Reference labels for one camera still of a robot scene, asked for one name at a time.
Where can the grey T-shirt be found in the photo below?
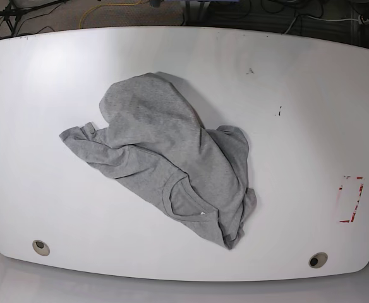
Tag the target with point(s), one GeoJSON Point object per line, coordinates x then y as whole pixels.
{"type": "Point", "coordinates": [155, 146]}

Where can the table cable grommet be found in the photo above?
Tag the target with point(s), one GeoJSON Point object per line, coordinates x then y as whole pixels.
{"type": "Point", "coordinates": [41, 248]}
{"type": "Point", "coordinates": [318, 260]}

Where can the black tripod stand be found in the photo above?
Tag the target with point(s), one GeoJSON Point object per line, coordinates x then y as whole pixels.
{"type": "Point", "coordinates": [12, 13]}

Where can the right table cable grommet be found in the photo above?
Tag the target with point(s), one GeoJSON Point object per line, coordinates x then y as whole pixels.
{"type": "Point", "coordinates": [318, 260]}

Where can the red tape marking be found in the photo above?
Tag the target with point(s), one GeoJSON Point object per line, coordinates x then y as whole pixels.
{"type": "Point", "coordinates": [348, 198]}

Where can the left table cable grommet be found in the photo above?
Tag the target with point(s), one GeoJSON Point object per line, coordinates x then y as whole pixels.
{"type": "Point", "coordinates": [41, 248]}

